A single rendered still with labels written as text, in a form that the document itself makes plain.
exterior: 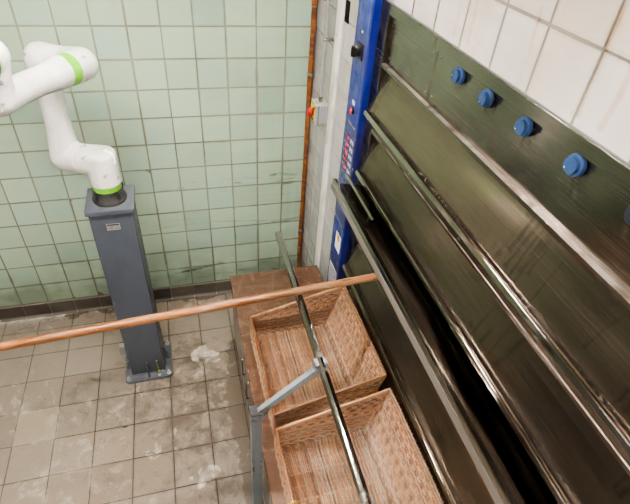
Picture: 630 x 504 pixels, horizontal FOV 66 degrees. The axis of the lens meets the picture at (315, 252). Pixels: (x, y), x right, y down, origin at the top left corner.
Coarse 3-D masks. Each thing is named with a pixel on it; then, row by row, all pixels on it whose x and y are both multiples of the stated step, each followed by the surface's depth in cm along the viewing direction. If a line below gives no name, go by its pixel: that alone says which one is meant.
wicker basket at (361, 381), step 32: (256, 320) 236; (288, 320) 241; (320, 320) 249; (352, 320) 226; (256, 352) 229; (288, 352) 236; (352, 352) 223; (288, 384) 222; (320, 384) 223; (352, 384) 221; (288, 416) 197
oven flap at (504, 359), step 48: (384, 192) 183; (432, 240) 154; (432, 288) 148; (480, 288) 133; (480, 336) 130; (528, 384) 115; (528, 432) 112; (576, 432) 102; (576, 480) 101; (624, 480) 93
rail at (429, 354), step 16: (352, 208) 184; (368, 240) 169; (384, 272) 157; (400, 304) 147; (416, 336) 138; (432, 352) 133; (432, 368) 130; (448, 384) 125; (464, 416) 118; (480, 448) 112; (496, 480) 106; (512, 496) 104
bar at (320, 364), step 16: (288, 256) 201; (288, 272) 194; (304, 304) 180; (304, 320) 175; (320, 352) 164; (320, 368) 159; (272, 400) 168; (336, 400) 150; (256, 416) 169; (336, 416) 145; (256, 432) 175; (256, 448) 182; (352, 448) 138; (256, 464) 190; (352, 464) 134; (256, 480) 199; (256, 496) 208; (368, 496) 128
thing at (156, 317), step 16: (304, 288) 182; (320, 288) 184; (208, 304) 173; (224, 304) 174; (240, 304) 175; (128, 320) 165; (144, 320) 166; (160, 320) 168; (32, 336) 157; (48, 336) 158; (64, 336) 159
